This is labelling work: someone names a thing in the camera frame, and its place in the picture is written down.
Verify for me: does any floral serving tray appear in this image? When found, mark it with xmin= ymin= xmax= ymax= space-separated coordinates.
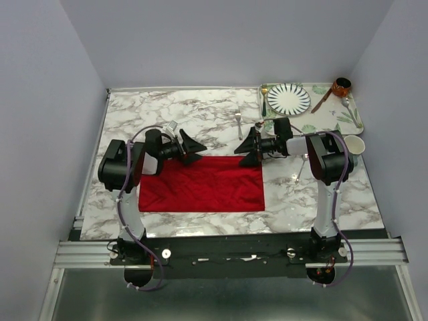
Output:
xmin=257 ymin=83 xmax=364 ymax=135

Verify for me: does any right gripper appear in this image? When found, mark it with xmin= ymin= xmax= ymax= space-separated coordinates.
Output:
xmin=235 ymin=127 xmax=280 ymax=167

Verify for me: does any striped white plate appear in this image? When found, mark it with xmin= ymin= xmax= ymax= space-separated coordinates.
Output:
xmin=266 ymin=84 xmax=311 ymax=116

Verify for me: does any silver fork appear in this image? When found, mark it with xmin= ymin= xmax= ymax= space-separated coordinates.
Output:
xmin=235 ymin=109 xmax=243 ymax=140

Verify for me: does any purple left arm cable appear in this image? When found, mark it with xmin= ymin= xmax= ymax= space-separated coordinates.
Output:
xmin=115 ymin=124 xmax=178 ymax=292

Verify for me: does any gold fork green handle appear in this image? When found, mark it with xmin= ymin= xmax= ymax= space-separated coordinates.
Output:
xmin=261 ymin=84 xmax=268 ymax=118

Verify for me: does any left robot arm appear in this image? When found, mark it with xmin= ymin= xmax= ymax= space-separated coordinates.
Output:
xmin=98 ymin=125 xmax=207 ymax=264

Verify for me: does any brown handled knife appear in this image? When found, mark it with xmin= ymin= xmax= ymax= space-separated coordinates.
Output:
xmin=311 ymin=88 xmax=332 ymax=114

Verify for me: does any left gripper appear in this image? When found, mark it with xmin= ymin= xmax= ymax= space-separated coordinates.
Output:
xmin=159 ymin=128 xmax=207 ymax=165

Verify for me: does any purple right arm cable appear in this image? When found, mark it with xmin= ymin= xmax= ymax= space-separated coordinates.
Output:
xmin=287 ymin=123 xmax=354 ymax=288

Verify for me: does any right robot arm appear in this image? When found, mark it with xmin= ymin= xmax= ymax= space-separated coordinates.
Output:
xmin=233 ymin=117 xmax=354 ymax=262

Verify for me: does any silver spoon on tray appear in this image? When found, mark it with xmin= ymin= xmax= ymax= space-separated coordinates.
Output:
xmin=341 ymin=97 xmax=356 ymax=123

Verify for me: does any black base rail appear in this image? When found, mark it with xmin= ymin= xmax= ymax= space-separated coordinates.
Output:
xmin=110 ymin=230 xmax=352 ymax=280

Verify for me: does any orange black cup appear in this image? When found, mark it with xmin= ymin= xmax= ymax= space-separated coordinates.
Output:
xmin=331 ymin=77 xmax=352 ymax=98

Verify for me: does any red cloth napkin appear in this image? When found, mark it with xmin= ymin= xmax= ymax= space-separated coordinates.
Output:
xmin=138 ymin=156 xmax=265 ymax=213

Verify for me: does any grey white mug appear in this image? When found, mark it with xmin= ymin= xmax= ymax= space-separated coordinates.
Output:
xmin=344 ymin=135 xmax=366 ymax=168

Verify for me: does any silver spoon on table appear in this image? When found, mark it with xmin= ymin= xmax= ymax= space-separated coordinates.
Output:
xmin=295 ymin=153 xmax=308 ymax=184

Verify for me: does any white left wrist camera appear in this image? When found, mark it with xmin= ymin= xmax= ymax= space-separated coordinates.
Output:
xmin=164 ymin=120 xmax=178 ymax=138

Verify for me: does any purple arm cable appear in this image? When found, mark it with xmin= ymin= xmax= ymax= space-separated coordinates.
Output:
xmin=115 ymin=124 xmax=178 ymax=292
xmin=287 ymin=123 xmax=354 ymax=288

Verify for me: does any aluminium frame rail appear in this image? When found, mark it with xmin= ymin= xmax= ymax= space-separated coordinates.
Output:
xmin=53 ymin=238 xmax=409 ymax=269

